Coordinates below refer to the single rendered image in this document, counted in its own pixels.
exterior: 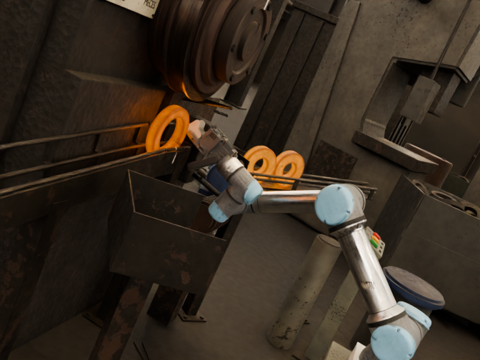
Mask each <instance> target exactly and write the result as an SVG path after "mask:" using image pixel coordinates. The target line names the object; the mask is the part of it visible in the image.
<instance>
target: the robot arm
mask: <svg viewBox="0 0 480 360"><path fill-rule="evenodd" d="M204 126H205V122H204V121H203V120H200V121H199V120H198V119H197V120H195V121H193V122H192V123H190V124H189V128H188V131H187V135H188V136H189V138H190V139H191V141H192V142H193V143H194V145H195V146H196V147H197V149H198V150H199V151H200V152H201V153H202V154H203V155H205V156H206V159H202V160H199V161H198V160H193V161H192V162H191V163H189V164H187V166H188V169H189V171H191V170H193V171H198V170H199V169H200V168H203V167H205V166H210V165H213V164H217V165H216V168H217V170H218V171H219V173H220V174H221V175H222V176H223V177H224V178H225V179H226V181H227V182H228V183H229V185H230V186H228V187H227V188H226V189H225V190H224V191H223V192H222V193H221V194H220V195H219V196H218V197H217V198H216V199H215V200H214V202H213V203H212V204H211V205H210V206H209V213H210V215H211V216H212V218H213V219H215V220H216V221H218V222H225V221H226V220H227V219H228V218H229V217H230V216H231V215H236V214H245V213H316V215H317V216H318V218H319V219H320V220H321V221H322V222H324V223H325V224H326V226H327V229H328V230H329V233H330V235H332V236H335V237H336V238H337V239H338V241H339V244H340V246H341V249H342V251H343V253H344V256H345V258H346V261H347V263H348V265H349V268H350V270H351V273H352V275H353V277H354V280H355V282H356V285H357V287H358V289H359V292H360V294H361V297H362V299H363V301H364V304H365V306H366V309H367V311H368V313H369V316H368V319H367V320H366V322H367V325H368V327H369V330H370V332H371V343H370V344H369V345H368V346H366V347H365V348H364V349H363V350H362V351H361V353H360V354H359V360H409V359H411V358H412V357H413V355H414V354H415V351H416V349H417V347H418V346H419V344H420V342H421V340H422V339H423V337H424V336H425V334H426V332H427V331H428V330H429V327H430V326H431V320H430V318H429V317H428V316H427V315H425V314H424V313H423V312H421V311H419V310H418V309H417V308H415V307H413V306H412V305H410V304H407V303H405V302H402V301H399V302H398V303H396V301H395V299H394V296H393V294H392V292H391V289H390V287H389V284H388V282H387V280H386V277H385V276H384V273H383V271H382V268H381V266H380V263H379V261H378V259H377V257H376V254H375V252H374V249H373V247H372V245H371V242H370V241H369V238H368V236H367V233H366V231H365V228H364V225H365V223H366V217H365V216H364V213H363V210H364V208H365V204H366V200H365V196H364V194H363V192H362V190H361V189H360V188H359V187H357V186H355V185H353V184H332V185H329V186H327V187H325V188H323V189H322V190H313V191H263V189H262V187H261V186H260V184H259V183H258V182H257V180H256V179H255V178H254V177H253V176H252V175H251V174H250V173H249V172H248V171H247V170H246V169H245V168H244V166H243V165H242V164H241V162H240V161H239V160H238V159H237V158H236V157H234V156H235V155H236V154H237V153H238V152H237V151H236V149H235V148H234V147H233V146H232V145H231V144H230V143H229V142H228V139H227V138H226V136H225V135H224V134H223V133H222V132H221V130H220V129H209V130H208V131H206V132H205V131H204ZM220 132H221V133H220ZM224 137H225V138H224ZM208 157H209V158H208Z"/></svg>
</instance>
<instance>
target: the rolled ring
mask: <svg viewBox="0 0 480 360"><path fill-rule="evenodd" d="M173 119H176V127H175V130H174V132H173V134H172V136H171V138H170V139H169V140H168V141H167V143H166V144H164V145H163V146H162V147H160V146H159V144H160V139H161V135H162V133H163V131H164V129H165V128H166V126H167V125H168V124H169V123H170V122H171V121H172V120H173ZM188 128H189V113H188V112H187V110H186V109H184V108H182V107H180V106H178V105H171V106H168V107H166V108H165V109H163V110H162V111H161V112H160V113H159V114H158V115H157V117H156V118H155V119H154V121H153V123H152V124H151V126H150V128H149V131H148V134H147V137H146V151H147V152H149V151H154V150H157V149H162V148H169V147H178V146H181V144H182V142H183V140H184V138H185V136H186V133H187V131H188Z"/></svg>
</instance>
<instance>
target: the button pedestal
mask: <svg viewBox="0 0 480 360"><path fill-rule="evenodd" d="M369 229H370V228H369V227H366V228H365V231H366V233H367V232H369V233H370V236H369V235H368V234H367V236H368V238H369V241H370V240H371V239H372V236H374V235H373V231H372V230H371V232H370V231H369ZM370 242H371V241H370ZM371 245H372V247H373V249H374V252H375V254H376V257H377V259H378V260H379V259H380V258H381V257H382V254H383V251H384V247H385V243H384V242H383V241H382V240H381V239H380V240H379V244H378V247H377V248H376V247H375V246H374V245H373V244H372V243H371ZM358 290H359V289H358V287H357V285H356V282H355V280H354V277H353V275H352V273H351V270H350V269H349V271H348V273H347V275H346V277H345V278H344V280H343V282H342V284H341V286H340V288H339V290H338V291H337V293H336V296H335V297H334V300H333V301H332V303H331V305H330V307H329V309H328V311H327V312H326V314H325V316H324V318H323V320H322V322H321V323H320V325H319V327H318V329H317V331H316V333H315V334H314V337H313V339H312V340H311V343H309V342H307V341H305V340H303V339H301V340H300V341H299V343H298V345H297V347H296V348H295V350H294V352H293V354H292V357H294V358H295V359H297V360H324V359H325V357H326V352H325V351H326V348H327V347H328V345H329V343H330V341H331V339H332V338H333V336H334V334H335V332H336V330H337V329H338V327H339V324H340V323H341V321H342V319H343V317H344V315H345V313H346V312H347V310H348V308H349V306H350V304H351V303H352V301H353V299H354V297H355V296H356V293H357V291H358Z"/></svg>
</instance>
